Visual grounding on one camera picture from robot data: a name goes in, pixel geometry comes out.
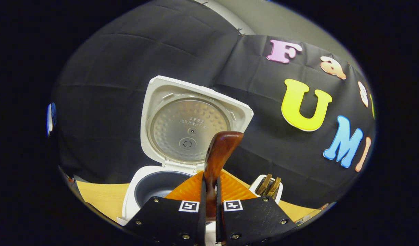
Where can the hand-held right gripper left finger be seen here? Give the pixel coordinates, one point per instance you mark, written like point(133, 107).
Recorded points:
point(165, 222)

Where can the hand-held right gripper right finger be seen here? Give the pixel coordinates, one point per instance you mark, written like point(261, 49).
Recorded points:
point(250, 222)

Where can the brown wooden spoon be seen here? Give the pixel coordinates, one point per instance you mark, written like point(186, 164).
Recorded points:
point(219, 153)

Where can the white rice cooker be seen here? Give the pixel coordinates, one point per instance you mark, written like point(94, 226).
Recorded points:
point(182, 123)

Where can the white toaster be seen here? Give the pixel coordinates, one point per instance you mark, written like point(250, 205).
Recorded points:
point(279, 198)

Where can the brown bread slice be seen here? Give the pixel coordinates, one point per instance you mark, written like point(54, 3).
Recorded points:
point(264, 183)
point(274, 188)

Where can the black backdrop cloth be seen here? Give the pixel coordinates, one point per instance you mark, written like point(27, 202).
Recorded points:
point(120, 85)

